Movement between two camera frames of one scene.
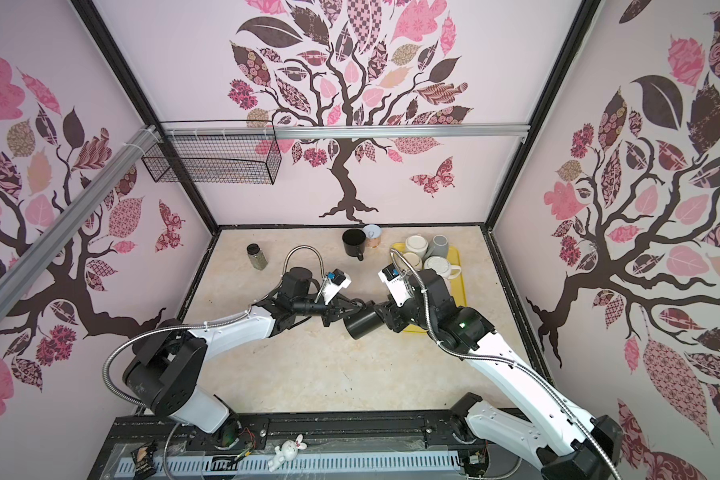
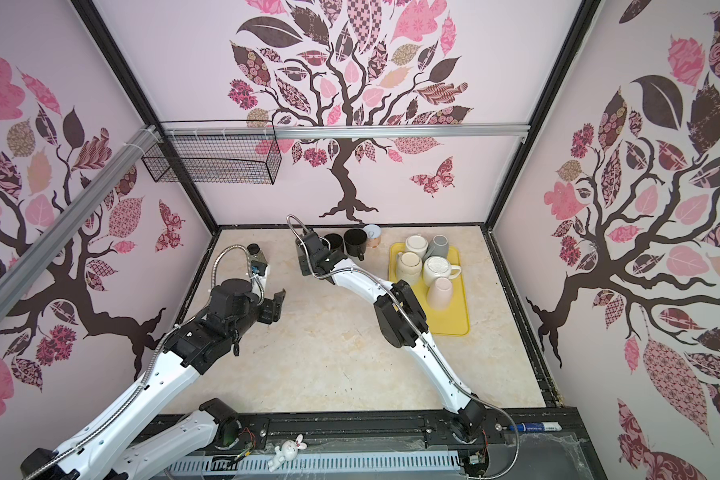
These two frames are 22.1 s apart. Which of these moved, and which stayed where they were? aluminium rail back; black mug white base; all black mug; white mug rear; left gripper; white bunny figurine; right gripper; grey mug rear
Moved: left gripper; right gripper; black mug white base
Stayed: all black mug; grey mug rear; aluminium rail back; white bunny figurine; white mug rear
